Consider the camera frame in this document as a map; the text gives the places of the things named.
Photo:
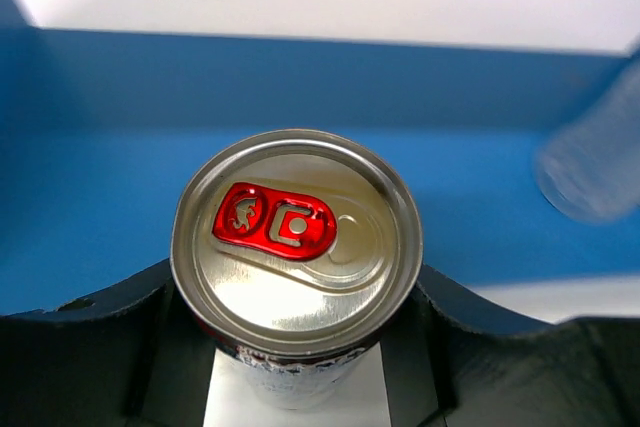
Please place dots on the Red Bull can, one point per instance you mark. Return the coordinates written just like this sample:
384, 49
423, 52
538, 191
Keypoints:
294, 249

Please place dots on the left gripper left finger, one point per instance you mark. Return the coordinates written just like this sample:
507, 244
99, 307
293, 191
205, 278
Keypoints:
128, 355

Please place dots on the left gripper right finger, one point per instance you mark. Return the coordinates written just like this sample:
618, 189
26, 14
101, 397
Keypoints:
453, 358

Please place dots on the blue and yellow shelf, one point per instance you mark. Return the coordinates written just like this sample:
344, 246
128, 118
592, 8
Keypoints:
100, 132

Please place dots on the left Pocari Sweat bottle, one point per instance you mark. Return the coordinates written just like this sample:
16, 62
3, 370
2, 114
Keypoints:
589, 170

